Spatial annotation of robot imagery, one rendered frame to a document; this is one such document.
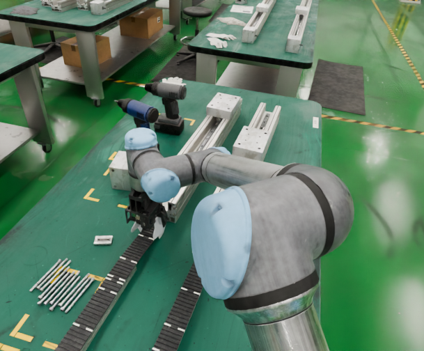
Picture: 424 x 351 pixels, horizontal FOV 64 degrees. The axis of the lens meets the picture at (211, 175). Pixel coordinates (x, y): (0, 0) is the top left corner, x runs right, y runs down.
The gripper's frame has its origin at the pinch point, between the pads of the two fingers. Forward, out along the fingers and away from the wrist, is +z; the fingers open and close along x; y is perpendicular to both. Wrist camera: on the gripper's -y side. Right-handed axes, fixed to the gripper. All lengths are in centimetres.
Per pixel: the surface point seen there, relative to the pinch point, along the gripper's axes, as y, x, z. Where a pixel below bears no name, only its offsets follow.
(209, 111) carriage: -64, -4, -9
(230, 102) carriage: -72, 3, -11
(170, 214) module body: -6.8, 3.3, -1.9
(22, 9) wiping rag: -185, -214, -1
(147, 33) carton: -338, -177, 49
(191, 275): 11.6, 17.6, -1.6
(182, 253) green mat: 3.5, 11.7, 1.6
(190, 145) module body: -38.7, -2.8, -7.0
